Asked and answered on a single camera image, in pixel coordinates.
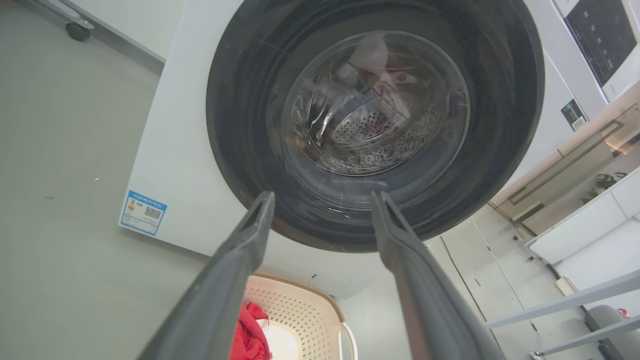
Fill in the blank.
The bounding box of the blue energy label sticker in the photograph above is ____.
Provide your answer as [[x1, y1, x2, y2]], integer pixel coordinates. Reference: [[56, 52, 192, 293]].
[[118, 189, 168, 237]]

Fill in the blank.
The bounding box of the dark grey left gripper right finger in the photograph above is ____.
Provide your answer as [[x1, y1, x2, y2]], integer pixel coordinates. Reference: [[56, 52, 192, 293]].
[[370, 191, 507, 360]]

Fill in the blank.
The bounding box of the white front-load washing machine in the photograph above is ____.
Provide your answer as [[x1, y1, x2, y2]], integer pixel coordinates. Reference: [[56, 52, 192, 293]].
[[118, 0, 640, 301]]

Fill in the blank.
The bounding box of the small black QR sticker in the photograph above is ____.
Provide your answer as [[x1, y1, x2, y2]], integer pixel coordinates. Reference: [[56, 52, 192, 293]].
[[560, 99, 589, 132]]

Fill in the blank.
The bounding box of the black washing machine control panel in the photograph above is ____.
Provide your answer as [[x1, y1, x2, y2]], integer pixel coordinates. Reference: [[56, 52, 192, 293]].
[[564, 0, 639, 87]]

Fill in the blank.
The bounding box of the round black washing machine door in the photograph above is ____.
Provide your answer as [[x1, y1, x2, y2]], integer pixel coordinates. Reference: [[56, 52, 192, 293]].
[[206, 0, 546, 253]]

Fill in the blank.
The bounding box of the white perforated laundry basket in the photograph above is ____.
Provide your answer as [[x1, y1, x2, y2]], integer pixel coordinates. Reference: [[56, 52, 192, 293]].
[[243, 272, 359, 360]]

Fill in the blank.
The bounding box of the white cabinet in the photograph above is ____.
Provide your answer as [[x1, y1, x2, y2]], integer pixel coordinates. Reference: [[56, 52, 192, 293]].
[[525, 167, 640, 266]]

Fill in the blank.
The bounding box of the grey metal frame with caster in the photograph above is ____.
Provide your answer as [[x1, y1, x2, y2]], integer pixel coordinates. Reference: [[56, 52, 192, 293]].
[[36, 0, 95, 42], [482, 270, 640, 358]]

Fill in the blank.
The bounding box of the grey upholstered seat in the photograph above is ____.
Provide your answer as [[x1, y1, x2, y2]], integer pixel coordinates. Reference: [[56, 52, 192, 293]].
[[583, 305, 640, 360]]

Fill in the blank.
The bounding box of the red garment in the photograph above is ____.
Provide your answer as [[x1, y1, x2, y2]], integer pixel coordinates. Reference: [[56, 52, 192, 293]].
[[229, 301, 273, 360]]

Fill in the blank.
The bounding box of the green potted plant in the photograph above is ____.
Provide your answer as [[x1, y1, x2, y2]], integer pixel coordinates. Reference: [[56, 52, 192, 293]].
[[580, 171, 629, 205]]

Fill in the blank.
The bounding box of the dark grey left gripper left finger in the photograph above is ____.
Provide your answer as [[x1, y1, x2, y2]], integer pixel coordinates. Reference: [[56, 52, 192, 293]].
[[137, 191, 276, 360]]

